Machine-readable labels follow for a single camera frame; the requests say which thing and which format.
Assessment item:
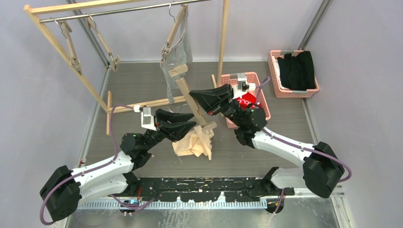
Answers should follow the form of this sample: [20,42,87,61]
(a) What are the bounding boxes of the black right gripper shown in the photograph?
[189,84,244,128]

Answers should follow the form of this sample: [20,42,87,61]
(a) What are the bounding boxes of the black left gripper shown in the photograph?
[142,109,196,152]

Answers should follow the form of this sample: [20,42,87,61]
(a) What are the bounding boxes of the red underwear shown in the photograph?
[236,92,259,109]

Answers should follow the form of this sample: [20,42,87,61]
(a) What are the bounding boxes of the beige underwear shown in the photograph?
[172,122,217,161]

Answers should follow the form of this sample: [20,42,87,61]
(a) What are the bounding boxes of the wooden hanger of beige underwear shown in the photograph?
[168,64,217,137]

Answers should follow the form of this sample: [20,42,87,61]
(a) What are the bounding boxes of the wooden hanger of red underwear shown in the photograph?
[86,14,121,72]

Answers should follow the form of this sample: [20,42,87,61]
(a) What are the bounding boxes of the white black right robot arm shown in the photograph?
[189,84,352,198]

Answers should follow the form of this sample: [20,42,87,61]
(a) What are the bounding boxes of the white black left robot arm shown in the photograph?
[39,106,197,225]

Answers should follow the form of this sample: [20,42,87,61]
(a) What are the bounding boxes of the grey striped underwear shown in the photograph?
[160,14,193,104]

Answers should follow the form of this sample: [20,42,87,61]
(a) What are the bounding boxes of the wooden hanger of striped underwear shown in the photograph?
[162,4,188,58]

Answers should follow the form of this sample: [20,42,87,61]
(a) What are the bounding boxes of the empty wooden clip hanger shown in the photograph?
[53,19,82,75]

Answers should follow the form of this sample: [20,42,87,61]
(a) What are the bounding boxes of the near pink basket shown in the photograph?
[221,72,271,120]

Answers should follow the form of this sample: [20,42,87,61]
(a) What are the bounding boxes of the pink basket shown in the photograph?
[268,50,319,98]
[221,72,271,120]

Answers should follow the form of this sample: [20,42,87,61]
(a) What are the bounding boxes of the far pink basket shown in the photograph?
[268,50,319,98]

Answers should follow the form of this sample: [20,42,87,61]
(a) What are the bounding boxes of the wooden clothes rack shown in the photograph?
[23,0,230,121]

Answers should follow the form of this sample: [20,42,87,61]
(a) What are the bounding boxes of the black clothes in basket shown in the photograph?
[277,51,317,91]

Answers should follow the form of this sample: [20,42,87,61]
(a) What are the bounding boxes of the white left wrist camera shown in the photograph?
[133,104,157,131]

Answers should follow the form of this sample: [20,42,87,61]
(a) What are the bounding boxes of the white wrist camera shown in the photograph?
[133,104,157,131]
[229,73,257,99]

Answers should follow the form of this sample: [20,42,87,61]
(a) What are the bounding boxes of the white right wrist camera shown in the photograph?
[229,73,257,99]

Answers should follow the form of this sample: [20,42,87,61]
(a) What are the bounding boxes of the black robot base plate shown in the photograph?
[115,177,281,202]

